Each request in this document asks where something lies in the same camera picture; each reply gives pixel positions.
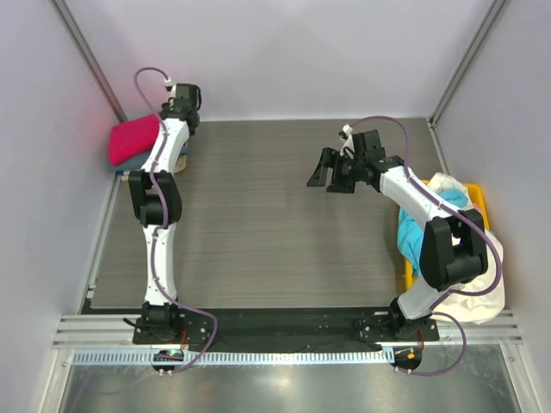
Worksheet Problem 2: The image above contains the red t shirt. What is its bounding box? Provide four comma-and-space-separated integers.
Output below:
108, 114, 160, 166

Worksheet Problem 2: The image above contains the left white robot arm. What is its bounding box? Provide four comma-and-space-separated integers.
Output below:
128, 81, 201, 344

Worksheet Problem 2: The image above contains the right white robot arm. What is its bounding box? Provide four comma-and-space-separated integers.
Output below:
306, 126, 488, 337

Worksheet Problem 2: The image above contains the folded beige t shirt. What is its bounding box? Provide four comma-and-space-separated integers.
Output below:
121, 155, 187, 182

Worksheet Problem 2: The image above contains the light blue t shirt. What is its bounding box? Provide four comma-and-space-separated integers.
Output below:
397, 188, 473, 276

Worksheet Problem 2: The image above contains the folded blue-grey t shirt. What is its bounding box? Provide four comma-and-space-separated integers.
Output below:
108, 144, 191, 174

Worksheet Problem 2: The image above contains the yellow plastic bin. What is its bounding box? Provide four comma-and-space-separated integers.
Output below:
403, 182, 490, 289

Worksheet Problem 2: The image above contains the cream white t shirt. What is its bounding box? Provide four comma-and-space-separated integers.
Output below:
426, 173, 505, 324

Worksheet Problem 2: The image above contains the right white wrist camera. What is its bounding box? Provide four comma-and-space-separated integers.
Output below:
338, 124, 356, 159

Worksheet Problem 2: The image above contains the left aluminium frame post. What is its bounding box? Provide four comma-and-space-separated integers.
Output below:
49, 0, 127, 123

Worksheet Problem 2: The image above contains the aluminium frame post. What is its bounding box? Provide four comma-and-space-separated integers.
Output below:
49, 0, 127, 123
428, 0, 510, 129

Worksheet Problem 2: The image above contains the slotted white cable duct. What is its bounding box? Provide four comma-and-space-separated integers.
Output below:
72, 348, 394, 367

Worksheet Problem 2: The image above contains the right aluminium frame post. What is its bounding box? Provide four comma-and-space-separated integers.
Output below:
428, 0, 510, 129

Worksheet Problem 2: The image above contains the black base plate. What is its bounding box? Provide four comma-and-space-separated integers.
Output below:
125, 305, 439, 348

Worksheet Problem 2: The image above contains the aluminium rail frame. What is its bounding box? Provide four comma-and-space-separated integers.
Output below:
52, 311, 523, 348

